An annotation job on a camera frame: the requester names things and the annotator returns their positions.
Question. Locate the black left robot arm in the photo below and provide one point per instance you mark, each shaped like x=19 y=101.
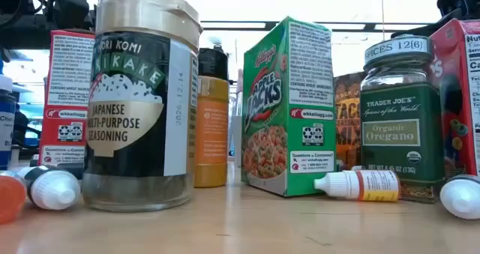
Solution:
x=22 y=33

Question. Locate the red Froot Loops cereal box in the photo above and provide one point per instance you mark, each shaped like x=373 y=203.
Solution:
x=67 y=96
x=457 y=96

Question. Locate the furikake seasoning jar gold lid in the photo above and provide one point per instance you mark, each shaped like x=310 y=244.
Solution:
x=131 y=115

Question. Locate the black round cap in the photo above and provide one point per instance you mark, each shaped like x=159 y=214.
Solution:
x=212 y=134

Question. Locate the black overhead crossbar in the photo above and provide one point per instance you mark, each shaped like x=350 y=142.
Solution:
x=270 y=25

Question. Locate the orange dropper bottle white cap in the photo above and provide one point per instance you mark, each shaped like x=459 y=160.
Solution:
x=375 y=186
x=11 y=198

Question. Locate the green Apple Jacks cereal box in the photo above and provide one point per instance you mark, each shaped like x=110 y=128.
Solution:
x=285 y=108

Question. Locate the orange taco seasoning packet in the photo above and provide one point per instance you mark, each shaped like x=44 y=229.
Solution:
x=348 y=115

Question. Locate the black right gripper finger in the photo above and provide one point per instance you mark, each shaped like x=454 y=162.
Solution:
x=423 y=28

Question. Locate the green oregano glass jar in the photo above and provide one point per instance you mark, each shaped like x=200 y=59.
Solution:
x=401 y=134

